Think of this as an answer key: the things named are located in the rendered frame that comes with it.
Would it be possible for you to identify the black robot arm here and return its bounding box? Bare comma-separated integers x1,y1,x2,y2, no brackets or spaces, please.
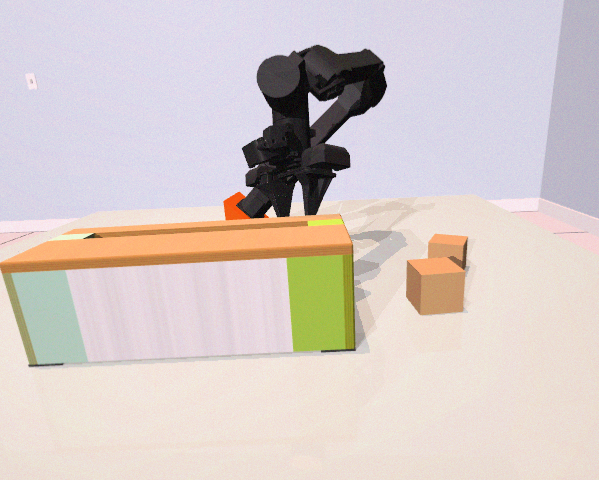
236,45,387,219

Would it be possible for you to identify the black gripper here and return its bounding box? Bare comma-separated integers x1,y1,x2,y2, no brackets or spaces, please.
245,118,351,217

